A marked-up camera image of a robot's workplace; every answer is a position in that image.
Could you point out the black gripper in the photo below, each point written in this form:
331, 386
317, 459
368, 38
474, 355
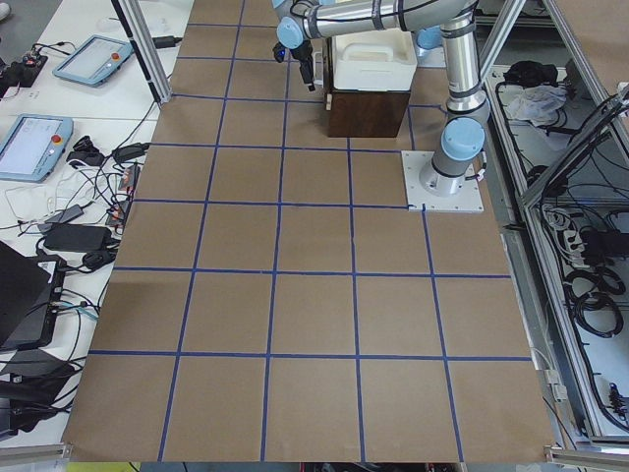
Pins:
302, 52

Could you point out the white drawer handle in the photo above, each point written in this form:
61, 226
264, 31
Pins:
320, 70

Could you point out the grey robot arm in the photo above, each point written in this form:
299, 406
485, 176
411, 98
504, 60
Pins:
463, 136

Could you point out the dark brown wooden cabinet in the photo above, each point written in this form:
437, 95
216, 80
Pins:
366, 114

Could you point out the white foam box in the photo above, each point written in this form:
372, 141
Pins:
380, 60

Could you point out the upper blue teach pendant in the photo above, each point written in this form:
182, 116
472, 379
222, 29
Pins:
95, 61

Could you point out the blue teach pendant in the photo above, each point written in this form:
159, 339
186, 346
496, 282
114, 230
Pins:
95, 61
33, 146

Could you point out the white crumpled cloth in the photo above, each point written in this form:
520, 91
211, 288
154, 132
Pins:
538, 105

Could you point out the lower blue teach pendant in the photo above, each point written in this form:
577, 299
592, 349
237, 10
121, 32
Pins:
33, 146

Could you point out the black power adapter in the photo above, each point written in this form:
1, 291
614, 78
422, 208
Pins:
68, 237

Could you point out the black laptop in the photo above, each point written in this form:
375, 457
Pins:
29, 288

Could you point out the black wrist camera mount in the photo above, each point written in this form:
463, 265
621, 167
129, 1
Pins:
280, 52

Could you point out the aluminium frame post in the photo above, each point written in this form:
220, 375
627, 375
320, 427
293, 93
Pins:
130, 15

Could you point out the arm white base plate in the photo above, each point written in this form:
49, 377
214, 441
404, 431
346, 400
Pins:
426, 190

